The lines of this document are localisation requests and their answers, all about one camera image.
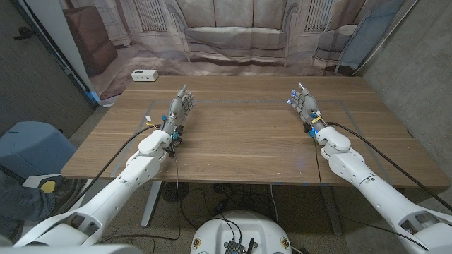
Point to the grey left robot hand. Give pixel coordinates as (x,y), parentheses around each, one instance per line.
(178,107)

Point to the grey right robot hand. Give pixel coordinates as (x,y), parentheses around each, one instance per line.
(309,107)

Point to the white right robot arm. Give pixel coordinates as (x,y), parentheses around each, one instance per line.
(370,187)

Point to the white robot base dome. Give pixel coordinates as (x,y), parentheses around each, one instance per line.
(247,229)

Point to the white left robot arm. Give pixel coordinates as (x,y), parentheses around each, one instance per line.
(116,187)

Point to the white box with ports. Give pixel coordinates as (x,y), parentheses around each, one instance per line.
(144,75)

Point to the black round fan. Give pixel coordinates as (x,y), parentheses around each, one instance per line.
(171,192)

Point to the blue tape piece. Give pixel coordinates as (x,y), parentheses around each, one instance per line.
(93,96)

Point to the printed living room backdrop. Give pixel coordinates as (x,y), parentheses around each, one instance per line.
(233,35)

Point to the white table leg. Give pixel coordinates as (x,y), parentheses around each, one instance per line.
(152,204)

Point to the black power adapter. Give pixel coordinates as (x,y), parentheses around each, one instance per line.
(221,206)

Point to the grey table leg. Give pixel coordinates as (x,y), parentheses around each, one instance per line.
(333,215)

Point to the black computer module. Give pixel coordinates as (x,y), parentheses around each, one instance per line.
(234,247)

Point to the blue-grey bin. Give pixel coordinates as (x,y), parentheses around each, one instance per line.
(31,144)

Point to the black yellow foot pedal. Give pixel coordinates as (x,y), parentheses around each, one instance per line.
(47,186)

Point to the white robot chest edge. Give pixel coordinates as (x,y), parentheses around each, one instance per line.
(70,249)

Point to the person's leg in jeans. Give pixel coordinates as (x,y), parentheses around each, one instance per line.
(21,204)

